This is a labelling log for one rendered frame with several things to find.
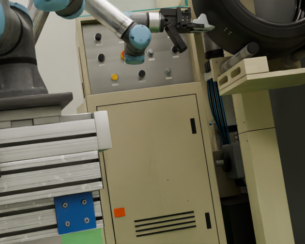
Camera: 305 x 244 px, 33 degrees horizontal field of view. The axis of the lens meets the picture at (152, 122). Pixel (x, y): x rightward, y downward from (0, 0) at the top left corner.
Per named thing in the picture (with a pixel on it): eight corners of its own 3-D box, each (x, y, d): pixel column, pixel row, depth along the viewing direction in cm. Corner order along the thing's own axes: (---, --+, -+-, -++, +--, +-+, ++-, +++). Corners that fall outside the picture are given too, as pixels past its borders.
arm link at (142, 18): (117, 37, 196) (117, 15, 197) (146, 37, 197) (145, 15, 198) (119, 31, 188) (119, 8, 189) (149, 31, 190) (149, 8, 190)
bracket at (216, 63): (212, 82, 223) (209, 59, 224) (299, 71, 230) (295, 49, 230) (215, 80, 220) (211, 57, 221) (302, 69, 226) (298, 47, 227)
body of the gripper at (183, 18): (192, 7, 193) (160, 6, 191) (193, 29, 192) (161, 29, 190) (188, 13, 201) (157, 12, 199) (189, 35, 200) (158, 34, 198)
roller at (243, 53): (231, 73, 222) (221, 73, 221) (230, 63, 223) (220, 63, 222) (259, 53, 188) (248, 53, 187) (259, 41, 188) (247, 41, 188)
